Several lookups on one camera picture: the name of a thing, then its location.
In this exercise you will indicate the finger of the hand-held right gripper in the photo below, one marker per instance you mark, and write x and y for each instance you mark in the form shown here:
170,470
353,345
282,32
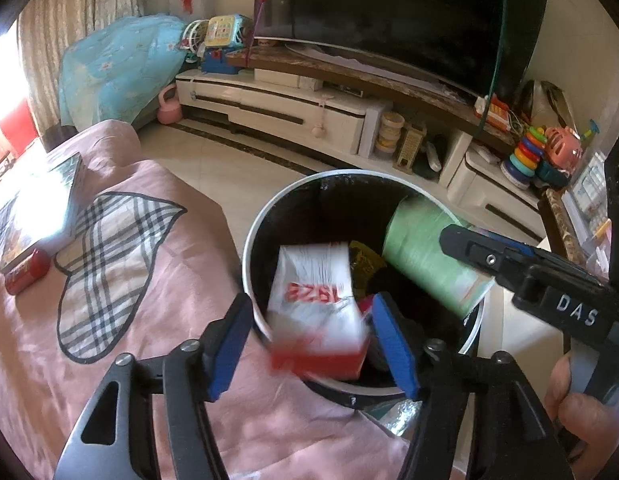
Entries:
509,244
474,252

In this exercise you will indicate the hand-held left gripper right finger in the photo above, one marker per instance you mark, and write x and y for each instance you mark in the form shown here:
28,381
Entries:
394,345

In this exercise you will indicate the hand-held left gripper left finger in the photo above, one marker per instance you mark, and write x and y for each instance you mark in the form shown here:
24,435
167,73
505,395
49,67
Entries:
227,355

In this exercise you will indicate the green snack bag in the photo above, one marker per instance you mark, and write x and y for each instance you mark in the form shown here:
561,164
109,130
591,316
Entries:
419,245

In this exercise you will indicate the white red box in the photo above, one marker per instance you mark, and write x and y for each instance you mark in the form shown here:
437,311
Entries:
314,310

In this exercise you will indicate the white trash bin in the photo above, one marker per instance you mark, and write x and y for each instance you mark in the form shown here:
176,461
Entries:
329,215

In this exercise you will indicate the person's right hand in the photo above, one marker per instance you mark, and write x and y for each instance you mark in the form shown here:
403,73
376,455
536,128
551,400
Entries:
584,420

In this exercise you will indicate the pink round toy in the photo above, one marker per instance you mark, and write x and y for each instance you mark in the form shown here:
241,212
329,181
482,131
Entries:
562,145

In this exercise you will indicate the wooden slatted toy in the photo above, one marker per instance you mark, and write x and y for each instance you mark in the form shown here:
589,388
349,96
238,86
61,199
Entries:
409,147

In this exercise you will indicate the orange toy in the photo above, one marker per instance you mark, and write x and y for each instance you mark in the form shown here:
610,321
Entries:
497,112

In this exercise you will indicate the pink plaid-patch blanket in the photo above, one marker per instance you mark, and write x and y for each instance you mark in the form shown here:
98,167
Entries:
189,220

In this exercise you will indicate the beige bag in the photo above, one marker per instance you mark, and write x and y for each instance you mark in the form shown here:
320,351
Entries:
544,102

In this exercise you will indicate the yellow round container stack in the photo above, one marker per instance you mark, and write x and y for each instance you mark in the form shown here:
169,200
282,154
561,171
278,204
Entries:
389,132

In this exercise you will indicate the red can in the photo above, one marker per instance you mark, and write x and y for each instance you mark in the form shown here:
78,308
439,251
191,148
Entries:
26,272

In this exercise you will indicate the green stick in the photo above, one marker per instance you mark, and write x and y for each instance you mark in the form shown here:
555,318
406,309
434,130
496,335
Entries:
500,20

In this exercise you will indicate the colourful picture book box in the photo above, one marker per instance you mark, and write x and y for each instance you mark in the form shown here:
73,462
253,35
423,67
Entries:
44,200

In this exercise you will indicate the white TV cabinet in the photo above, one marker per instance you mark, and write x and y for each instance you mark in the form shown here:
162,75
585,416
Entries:
269,105

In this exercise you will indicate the pink toy kettlebell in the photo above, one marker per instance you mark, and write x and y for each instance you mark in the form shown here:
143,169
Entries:
169,107

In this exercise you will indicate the black television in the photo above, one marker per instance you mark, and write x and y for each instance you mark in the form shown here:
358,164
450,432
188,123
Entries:
389,5

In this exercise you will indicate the blue toy cash register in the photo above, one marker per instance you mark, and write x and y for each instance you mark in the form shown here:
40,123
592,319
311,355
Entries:
217,60

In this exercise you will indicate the light blue quilt bundle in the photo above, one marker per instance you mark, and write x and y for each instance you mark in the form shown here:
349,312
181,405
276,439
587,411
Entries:
119,65

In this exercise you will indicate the white green basket toy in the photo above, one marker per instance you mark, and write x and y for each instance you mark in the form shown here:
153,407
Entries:
194,40

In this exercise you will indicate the pink stick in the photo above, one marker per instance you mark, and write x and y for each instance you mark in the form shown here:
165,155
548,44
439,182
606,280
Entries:
262,2

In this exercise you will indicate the beige curtain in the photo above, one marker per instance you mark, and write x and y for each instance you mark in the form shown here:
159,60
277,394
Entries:
64,20

